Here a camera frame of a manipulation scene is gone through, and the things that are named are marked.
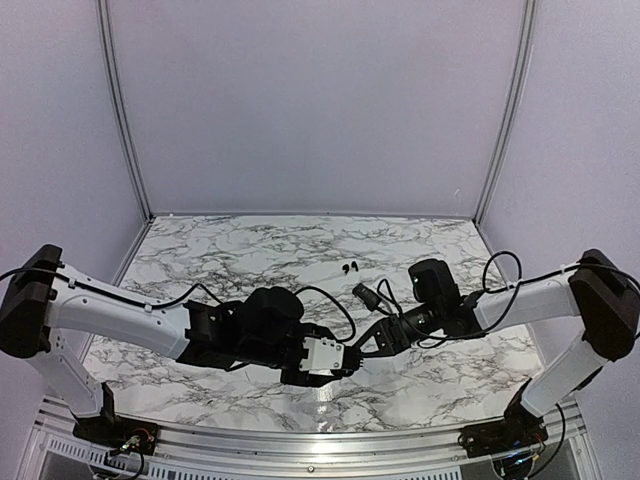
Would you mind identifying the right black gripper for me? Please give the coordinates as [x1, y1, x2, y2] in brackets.
[352, 300, 442, 360]

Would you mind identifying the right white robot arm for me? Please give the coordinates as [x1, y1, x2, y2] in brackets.
[356, 249, 639, 448]

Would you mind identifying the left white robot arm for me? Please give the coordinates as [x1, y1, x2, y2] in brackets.
[1, 245, 362, 445]

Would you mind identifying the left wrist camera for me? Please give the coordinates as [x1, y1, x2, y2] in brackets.
[299, 337, 361, 376]

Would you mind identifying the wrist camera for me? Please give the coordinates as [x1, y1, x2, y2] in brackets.
[352, 283, 381, 312]
[299, 337, 361, 376]

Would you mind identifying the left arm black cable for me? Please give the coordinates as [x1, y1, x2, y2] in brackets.
[0, 267, 357, 346]

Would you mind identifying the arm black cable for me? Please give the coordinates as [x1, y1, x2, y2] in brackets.
[0, 267, 357, 346]
[374, 249, 640, 346]

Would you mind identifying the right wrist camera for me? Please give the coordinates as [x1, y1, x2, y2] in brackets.
[352, 283, 381, 312]

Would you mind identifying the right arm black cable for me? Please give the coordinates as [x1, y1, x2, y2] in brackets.
[374, 249, 640, 346]

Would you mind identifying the front aluminium rail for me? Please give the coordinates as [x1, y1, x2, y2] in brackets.
[16, 397, 599, 479]

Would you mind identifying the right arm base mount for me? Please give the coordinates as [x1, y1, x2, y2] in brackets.
[458, 387, 548, 458]

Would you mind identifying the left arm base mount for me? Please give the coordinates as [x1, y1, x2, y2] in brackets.
[73, 383, 160, 456]

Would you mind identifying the right aluminium frame post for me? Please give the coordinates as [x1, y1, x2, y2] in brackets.
[473, 0, 538, 229]

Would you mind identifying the aluminium frame post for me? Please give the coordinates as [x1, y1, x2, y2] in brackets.
[473, 0, 538, 229]
[96, 0, 154, 223]

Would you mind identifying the left aluminium frame post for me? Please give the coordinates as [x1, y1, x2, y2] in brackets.
[96, 0, 154, 223]

